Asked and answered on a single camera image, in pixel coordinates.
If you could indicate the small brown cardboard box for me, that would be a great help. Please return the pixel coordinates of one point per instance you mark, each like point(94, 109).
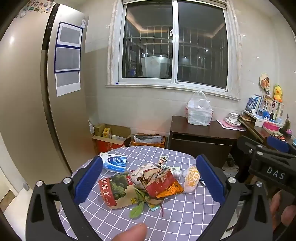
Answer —
point(99, 129)

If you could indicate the grey plastic bag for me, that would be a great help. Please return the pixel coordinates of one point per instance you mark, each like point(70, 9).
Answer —
point(148, 138)

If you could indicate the yellow small carton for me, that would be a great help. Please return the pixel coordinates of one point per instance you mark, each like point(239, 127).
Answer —
point(106, 132)

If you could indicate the white ceramic bowl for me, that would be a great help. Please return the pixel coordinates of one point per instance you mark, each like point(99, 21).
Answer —
point(233, 115)

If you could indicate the row of fridge magnets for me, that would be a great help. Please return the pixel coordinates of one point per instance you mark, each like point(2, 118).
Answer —
point(34, 8)

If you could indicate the cartoon wall decoration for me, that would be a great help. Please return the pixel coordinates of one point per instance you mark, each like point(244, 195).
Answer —
point(264, 81)

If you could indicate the dark wooden cabinet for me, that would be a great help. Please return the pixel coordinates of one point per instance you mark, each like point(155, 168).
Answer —
point(198, 139)

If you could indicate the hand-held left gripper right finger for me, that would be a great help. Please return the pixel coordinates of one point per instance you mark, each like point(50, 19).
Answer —
point(211, 180)

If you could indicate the sliding glass window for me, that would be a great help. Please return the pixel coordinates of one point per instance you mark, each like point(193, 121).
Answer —
point(175, 46)

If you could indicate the yellow and white wrapper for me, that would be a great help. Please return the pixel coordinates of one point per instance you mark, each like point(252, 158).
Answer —
point(191, 179)

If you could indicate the teal packet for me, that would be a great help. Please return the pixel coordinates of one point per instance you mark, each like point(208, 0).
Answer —
point(154, 207)

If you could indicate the row of books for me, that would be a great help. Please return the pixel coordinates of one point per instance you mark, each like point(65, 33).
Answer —
point(256, 102)

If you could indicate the pink box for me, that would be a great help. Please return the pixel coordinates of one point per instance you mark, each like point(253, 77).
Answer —
point(270, 125)

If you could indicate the crumpled white paper wrapper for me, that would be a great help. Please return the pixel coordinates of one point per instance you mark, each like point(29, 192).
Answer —
point(138, 172)

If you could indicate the grey checked tablecloth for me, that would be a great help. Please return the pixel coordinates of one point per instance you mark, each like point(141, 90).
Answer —
point(185, 213)

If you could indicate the beige refrigerator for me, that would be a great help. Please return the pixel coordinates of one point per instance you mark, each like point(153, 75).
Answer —
point(27, 92)

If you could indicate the person's left hand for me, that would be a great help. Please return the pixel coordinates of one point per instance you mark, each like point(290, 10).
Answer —
point(131, 233)

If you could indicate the pink place mat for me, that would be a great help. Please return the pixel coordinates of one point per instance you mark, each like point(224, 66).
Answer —
point(223, 124)

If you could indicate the blue and white medicine box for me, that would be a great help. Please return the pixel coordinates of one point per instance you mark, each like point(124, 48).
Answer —
point(114, 163)

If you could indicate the small white crumpled wrapper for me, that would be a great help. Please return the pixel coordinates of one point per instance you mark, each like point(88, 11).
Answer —
point(177, 173)

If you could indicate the green leaf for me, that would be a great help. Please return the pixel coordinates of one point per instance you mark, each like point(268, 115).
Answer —
point(137, 208)

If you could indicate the plain white paper sheet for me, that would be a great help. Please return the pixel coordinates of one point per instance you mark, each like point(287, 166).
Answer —
point(67, 82)

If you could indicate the person's right hand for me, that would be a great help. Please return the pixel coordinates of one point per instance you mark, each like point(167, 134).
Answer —
point(288, 216)

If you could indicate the red checkered sachet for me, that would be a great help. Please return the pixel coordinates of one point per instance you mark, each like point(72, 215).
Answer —
point(162, 160)

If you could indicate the yellow duck toy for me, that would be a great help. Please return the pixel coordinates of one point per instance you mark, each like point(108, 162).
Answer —
point(278, 92)

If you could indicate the orange box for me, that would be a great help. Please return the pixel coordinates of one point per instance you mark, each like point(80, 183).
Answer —
point(159, 142)

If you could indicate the red snack packet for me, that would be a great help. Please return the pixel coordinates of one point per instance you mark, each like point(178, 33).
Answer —
point(159, 182)

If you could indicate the wooden desk with shelf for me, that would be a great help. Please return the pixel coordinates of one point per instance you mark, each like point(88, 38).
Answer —
point(256, 129)

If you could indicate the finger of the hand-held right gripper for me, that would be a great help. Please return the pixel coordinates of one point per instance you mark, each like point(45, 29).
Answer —
point(277, 143)
point(246, 144)

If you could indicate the thin white plastic bag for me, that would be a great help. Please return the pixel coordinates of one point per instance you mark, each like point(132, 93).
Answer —
point(91, 126)

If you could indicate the pale flat packet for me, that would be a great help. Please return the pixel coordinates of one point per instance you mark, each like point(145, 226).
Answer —
point(171, 168)

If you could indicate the printed brown paper bag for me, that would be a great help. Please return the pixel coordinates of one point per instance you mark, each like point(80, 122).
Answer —
point(115, 188)

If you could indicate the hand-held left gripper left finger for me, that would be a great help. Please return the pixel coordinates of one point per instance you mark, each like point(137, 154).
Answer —
point(89, 180)

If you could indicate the blue framed paper sheet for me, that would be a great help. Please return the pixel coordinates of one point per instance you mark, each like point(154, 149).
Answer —
point(67, 59)

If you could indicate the red cardboard box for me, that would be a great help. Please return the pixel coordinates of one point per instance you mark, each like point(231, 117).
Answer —
point(104, 146)

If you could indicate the white framed paper sheet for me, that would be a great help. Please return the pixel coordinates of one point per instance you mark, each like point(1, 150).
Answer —
point(69, 33)

